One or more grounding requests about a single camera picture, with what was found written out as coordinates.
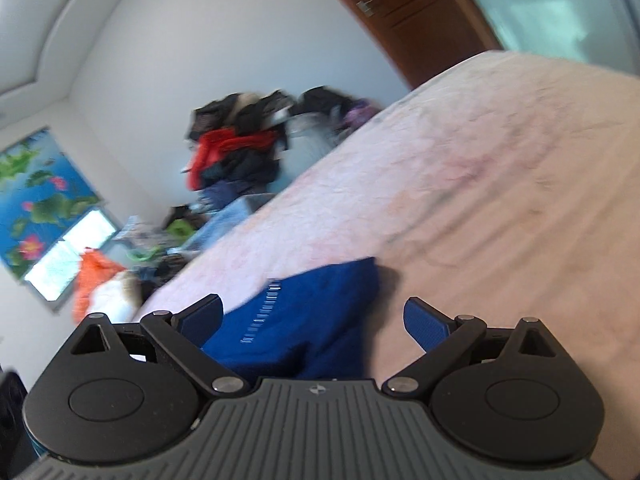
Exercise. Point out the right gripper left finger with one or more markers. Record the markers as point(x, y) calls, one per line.
point(181, 337)

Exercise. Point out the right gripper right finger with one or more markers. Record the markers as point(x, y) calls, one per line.
point(447, 344)

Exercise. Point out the blue embroidered sweater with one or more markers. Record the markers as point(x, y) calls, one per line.
point(309, 326)

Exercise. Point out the pile of dark clothes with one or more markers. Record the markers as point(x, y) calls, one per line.
point(247, 171)

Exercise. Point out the orange plastic bag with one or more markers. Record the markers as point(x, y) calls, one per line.
point(95, 269)

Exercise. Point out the light blue towel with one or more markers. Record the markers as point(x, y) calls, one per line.
point(225, 221)

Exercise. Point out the pink floral bed blanket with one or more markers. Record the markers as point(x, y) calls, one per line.
point(506, 187)

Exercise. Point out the red jacket on pile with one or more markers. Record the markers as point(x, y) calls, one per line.
point(215, 145)

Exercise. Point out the lotus print roller blind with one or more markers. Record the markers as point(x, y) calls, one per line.
point(43, 195)

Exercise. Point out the clear plastic bag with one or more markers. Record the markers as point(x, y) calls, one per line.
point(309, 137)

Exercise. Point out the brown wooden door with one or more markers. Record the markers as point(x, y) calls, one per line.
point(424, 38)

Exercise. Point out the frosted glass wardrobe door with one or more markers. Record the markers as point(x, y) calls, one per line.
point(598, 32)

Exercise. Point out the window with grey frame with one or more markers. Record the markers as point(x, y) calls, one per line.
point(52, 277)

